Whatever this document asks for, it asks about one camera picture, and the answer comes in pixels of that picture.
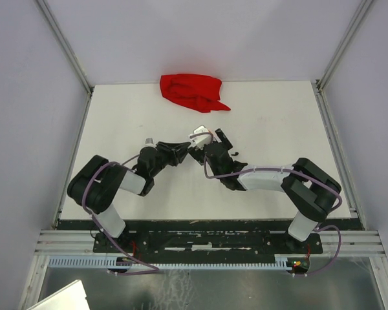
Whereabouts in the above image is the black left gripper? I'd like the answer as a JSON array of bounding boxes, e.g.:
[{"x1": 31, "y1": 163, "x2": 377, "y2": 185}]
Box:
[{"x1": 150, "y1": 141, "x2": 191, "y2": 178}]

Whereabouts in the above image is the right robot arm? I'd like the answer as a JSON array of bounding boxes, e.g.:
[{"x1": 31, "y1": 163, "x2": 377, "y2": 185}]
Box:
[{"x1": 189, "y1": 126, "x2": 343, "y2": 253}]

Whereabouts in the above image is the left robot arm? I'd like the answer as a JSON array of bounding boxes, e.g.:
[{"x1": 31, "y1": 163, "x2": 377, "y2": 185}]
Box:
[{"x1": 67, "y1": 138, "x2": 191, "y2": 252}]

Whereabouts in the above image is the red crumpled cloth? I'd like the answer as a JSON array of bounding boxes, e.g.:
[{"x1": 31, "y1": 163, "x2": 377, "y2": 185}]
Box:
[{"x1": 159, "y1": 74, "x2": 231, "y2": 113}]

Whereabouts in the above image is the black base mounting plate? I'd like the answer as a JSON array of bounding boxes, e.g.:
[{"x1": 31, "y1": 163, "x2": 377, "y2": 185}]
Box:
[{"x1": 93, "y1": 221, "x2": 323, "y2": 264}]

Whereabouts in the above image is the metal sheet plate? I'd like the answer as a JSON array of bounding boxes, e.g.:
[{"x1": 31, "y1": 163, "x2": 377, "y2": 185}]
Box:
[{"x1": 28, "y1": 280, "x2": 90, "y2": 310}]

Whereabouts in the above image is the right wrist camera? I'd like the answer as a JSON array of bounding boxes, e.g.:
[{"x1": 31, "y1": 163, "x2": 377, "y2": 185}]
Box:
[{"x1": 188, "y1": 125, "x2": 214, "y2": 149}]

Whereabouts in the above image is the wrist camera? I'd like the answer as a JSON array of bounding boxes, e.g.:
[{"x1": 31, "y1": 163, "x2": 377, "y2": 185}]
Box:
[
  {"x1": 145, "y1": 138, "x2": 154, "y2": 146},
  {"x1": 188, "y1": 125, "x2": 214, "y2": 149}
]

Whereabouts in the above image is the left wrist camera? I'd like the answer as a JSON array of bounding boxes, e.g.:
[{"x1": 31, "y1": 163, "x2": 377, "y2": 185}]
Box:
[{"x1": 145, "y1": 138, "x2": 154, "y2": 146}]

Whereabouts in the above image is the right aluminium corner post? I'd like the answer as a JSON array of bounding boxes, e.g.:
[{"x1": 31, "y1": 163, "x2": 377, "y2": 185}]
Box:
[{"x1": 314, "y1": 0, "x2": 376, "y2": 93}]

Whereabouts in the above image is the aluminium corner post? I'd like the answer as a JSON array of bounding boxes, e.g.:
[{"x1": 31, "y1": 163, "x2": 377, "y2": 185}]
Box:
[
  {"x1": 314, "y1": 0, "x2": 376, "y2": 93},
  {"x1": 35, "y1": 0, "x2": 94, "y2": 96}
]

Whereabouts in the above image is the aluminium frame rail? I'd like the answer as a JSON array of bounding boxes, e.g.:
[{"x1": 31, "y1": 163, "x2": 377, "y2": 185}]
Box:
[{"x1": 35, "y1": 231, "x2": 385, "y2": 256}]

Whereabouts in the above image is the left aluminium corner post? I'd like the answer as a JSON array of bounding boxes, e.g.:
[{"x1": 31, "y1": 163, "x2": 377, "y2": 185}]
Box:
[{"x1": 35, "y1": 0, "x2": 94, "y2": 96}]

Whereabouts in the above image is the white cable duct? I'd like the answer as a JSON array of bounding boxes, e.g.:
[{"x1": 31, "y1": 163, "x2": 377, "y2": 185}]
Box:
[{"x1": 47, "y1": 253, "x2": 294, "y2": 269}]

